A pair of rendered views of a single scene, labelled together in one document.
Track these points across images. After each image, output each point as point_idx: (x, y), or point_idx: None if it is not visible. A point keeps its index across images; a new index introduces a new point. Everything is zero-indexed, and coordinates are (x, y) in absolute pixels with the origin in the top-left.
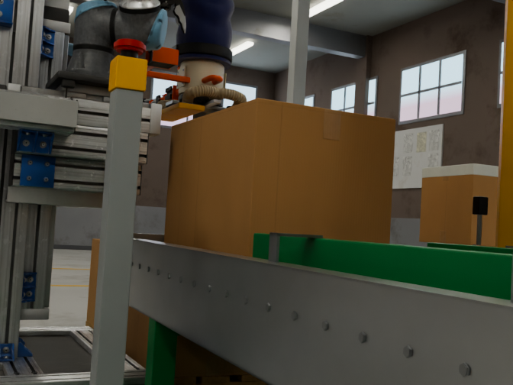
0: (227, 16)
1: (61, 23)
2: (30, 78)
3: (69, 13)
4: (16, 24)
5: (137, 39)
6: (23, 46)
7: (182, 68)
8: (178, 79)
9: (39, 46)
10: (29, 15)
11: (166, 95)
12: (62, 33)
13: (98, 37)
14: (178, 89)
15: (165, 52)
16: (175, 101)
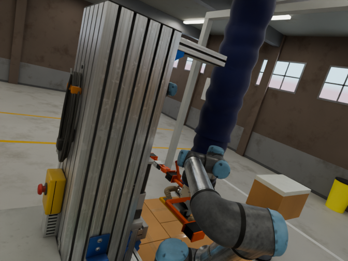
0: None
1: (136, 223)
2: None
3: (141, 211)
4: (109, 248)
5: None
6: (111, 260)
7: (187, 189)
8: (186, 200)
9: (122, 256)
10: (119, 240)
11: (167, 177)
12: (136, 229)
13: None
14: (175, 180)
15: (199, 235)
16: (180, 211)
